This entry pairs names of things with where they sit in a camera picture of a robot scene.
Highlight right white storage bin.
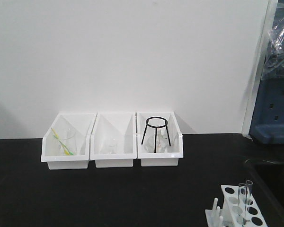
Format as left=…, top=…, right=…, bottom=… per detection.
left=136, top=112, right=184, bottom=166

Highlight clear glass test tube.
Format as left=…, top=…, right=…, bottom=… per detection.
left=245, top=180, right=253, bottom=205
left=237, top=183, right=247, bottom=226

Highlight clear conical glass flask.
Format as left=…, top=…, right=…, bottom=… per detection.
left=143, top=126, right=169, bottom=153

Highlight white storage bin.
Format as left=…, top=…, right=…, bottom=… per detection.
left=89, top=112, right=137, bottom=168
left=136, top=112, right=184, bottom=166
left=41, top=113, right=97, bottom=170

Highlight clear glass beaker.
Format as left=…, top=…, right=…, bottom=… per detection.
left=54, top=128, right=77, bottom=156

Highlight clear plastic bag of pegs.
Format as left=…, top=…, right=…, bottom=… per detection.
left=261, top=12, right=284, bottom=80

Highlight middle white storage bin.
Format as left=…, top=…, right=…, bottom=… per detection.
left=89, top=112, right=137, bottom=168

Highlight white test tube rack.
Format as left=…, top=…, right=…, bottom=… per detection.
left=205, top=185, right=267, bottom=227

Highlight black lab sink basin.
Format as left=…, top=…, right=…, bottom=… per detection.
left=244, top=159, right=284, bottom=227

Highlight yellow green stirring rods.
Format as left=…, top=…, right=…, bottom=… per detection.
left=51, top=128, right=74, bottom=156

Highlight black wire tripod stand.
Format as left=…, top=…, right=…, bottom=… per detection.
left=141, top=116, right=171, bottom=153

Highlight grey pegboard drying rack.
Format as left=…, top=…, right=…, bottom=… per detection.
left=249, top=0, right=284, bottom=144

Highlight left white storage bin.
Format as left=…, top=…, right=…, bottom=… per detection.
left=41, top=113, right=97, bottom=170

